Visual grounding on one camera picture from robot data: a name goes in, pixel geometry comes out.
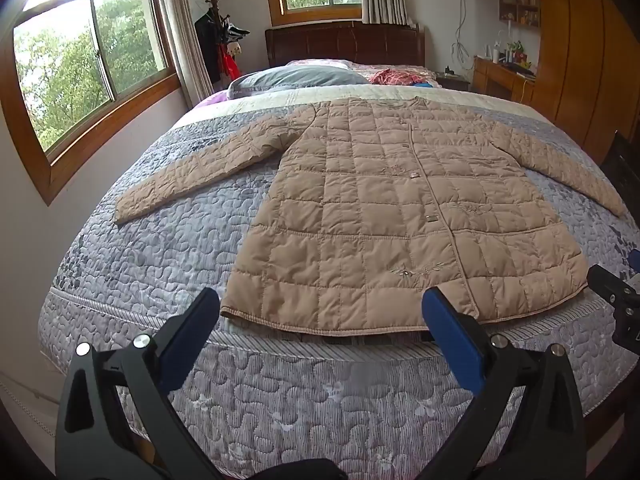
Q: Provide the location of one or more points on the coat rack with clothes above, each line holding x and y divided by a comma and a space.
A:
215, 40

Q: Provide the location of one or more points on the potted flowers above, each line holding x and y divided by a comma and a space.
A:
517, 52

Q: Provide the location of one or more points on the dark wooden headboard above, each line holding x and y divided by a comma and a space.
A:
345, 45

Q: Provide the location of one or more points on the wooden wardrobe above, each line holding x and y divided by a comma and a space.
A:
580, 50

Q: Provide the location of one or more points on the beige quilted jacket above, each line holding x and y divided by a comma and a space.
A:
390, 220

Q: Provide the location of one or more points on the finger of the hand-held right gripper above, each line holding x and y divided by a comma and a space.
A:
635, 260
612, 285

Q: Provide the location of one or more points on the grey pillow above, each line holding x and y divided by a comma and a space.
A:
300, 80

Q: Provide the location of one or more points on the white bottle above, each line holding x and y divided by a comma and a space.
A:
496, 54

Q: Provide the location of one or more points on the large wooden framed window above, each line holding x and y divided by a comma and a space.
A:
80, 70

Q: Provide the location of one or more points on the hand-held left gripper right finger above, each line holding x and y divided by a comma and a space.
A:
452, 335

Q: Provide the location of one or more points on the purple blanket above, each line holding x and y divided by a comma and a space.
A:
212, 101

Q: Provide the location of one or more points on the bed with grey quilt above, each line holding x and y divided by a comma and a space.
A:
175, 240

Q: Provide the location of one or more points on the blue cloth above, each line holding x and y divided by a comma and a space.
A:
424, 83

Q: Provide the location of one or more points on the wooden desk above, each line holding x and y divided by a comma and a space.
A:
495, 80

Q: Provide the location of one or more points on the dark nightstand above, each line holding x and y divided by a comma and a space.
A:
452, 80

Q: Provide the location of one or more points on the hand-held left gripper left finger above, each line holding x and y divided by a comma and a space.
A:
187, 345

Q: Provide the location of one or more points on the wooden wall shelf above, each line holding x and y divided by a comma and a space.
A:
520, 7

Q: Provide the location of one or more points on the red plaid cloth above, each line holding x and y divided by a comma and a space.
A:
395, 77

